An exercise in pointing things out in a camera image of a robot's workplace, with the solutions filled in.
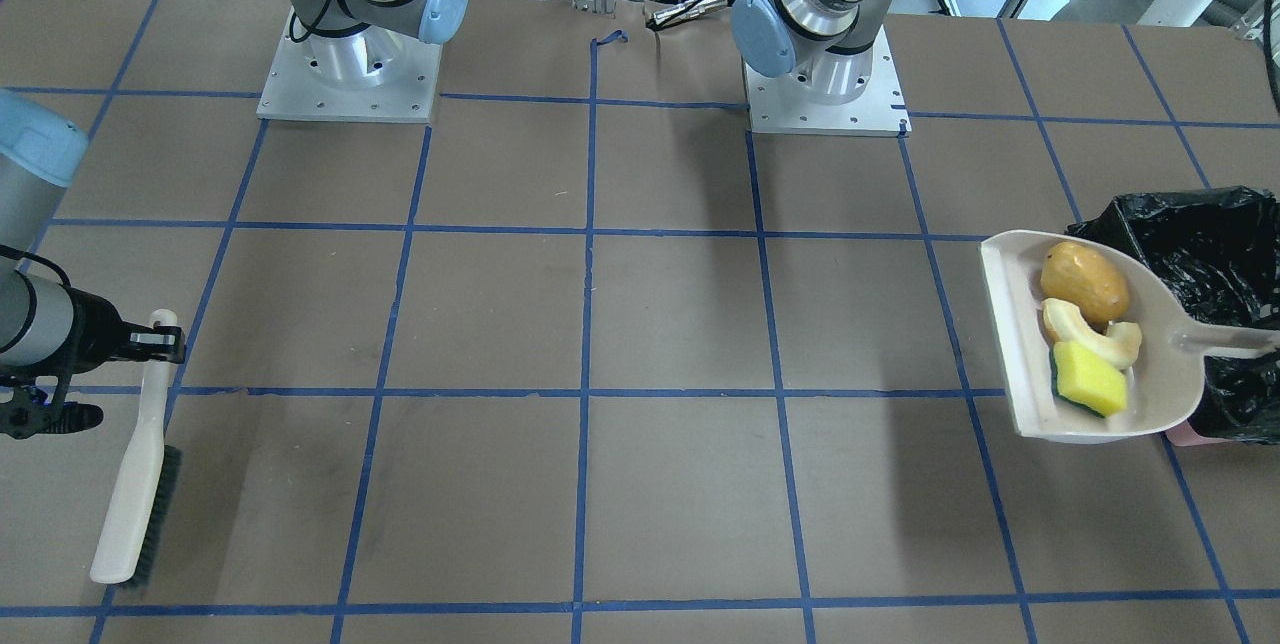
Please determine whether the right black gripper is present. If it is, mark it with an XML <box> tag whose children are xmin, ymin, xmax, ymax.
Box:
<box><xmin>1</xmin><ymin>289</ymin><xmax>186</xmax><ymax>440</ymax></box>

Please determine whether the beige hand brush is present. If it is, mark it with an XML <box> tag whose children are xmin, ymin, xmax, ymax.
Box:
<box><xmin>90</xmin><ymin>310</ymin><xmax>186</xmax><ymax>588</ymax></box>

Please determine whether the brown potato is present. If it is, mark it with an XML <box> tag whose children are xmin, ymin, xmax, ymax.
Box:
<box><xmin>1039</xmin><ymin>239</ymin><xmax>1132</xmax><ymax>328</ymax></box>

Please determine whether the yellow green sponge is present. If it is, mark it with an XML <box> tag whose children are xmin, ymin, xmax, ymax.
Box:
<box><xmin>1050</xmin><ymin>341</ymin><xmax>1129</xmax><ymax>419</ymax></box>

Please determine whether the beige plastic dustpan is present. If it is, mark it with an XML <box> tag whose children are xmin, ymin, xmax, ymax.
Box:
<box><xmin>979</xmin><ymin>230</ymin><xmax>1277</xmax><ymax>444</ymax></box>

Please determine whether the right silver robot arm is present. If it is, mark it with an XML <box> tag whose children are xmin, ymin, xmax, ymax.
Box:
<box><xmin>1</xmin><ymin>0</ymin><xmax>468</xmax><ymax>439</ymax></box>

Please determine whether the black lined trash bin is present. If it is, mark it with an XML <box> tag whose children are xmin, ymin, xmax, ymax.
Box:
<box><xmin>1065</xmin><ymin>187</ymin><xmax>1279</xmax><ymax>446</ymax></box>

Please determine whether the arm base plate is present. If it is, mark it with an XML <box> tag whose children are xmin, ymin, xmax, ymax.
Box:
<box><xmin>256</xmin><ymin>20</ymin><xmax>443</xmax><ymax>125</ymax></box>
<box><xmin>742</xmin><ymin>28</ymin><xmax>913</xmax><ymax>138</ymax></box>

